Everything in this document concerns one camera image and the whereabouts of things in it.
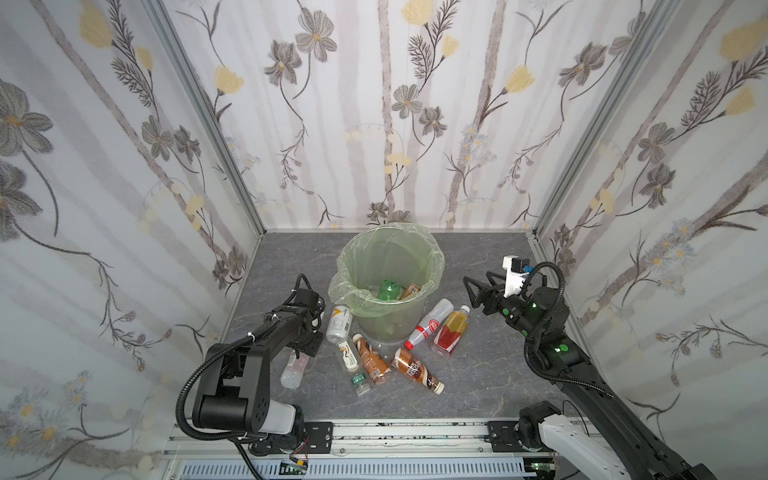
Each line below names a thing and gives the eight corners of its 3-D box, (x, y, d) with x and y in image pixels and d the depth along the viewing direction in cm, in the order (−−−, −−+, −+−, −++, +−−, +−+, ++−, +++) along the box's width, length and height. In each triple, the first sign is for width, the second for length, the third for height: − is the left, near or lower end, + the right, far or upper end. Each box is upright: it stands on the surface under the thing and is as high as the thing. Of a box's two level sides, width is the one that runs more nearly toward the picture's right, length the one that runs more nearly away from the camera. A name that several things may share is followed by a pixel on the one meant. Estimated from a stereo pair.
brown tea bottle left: (376, 386, 84) (376, 380, 80) (350, 342, 92) (348, 336, 88) (391, 375, 85) (392, 370, 82) (364, 334, 93) (363, 327, 90)
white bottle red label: (402, 345, 91) (403, 339, 88) (442, 303, 101) (444, 296, 98) (414, 355, 89) (415, 349, 86) (453, 311, 99) (456, 304, 96)
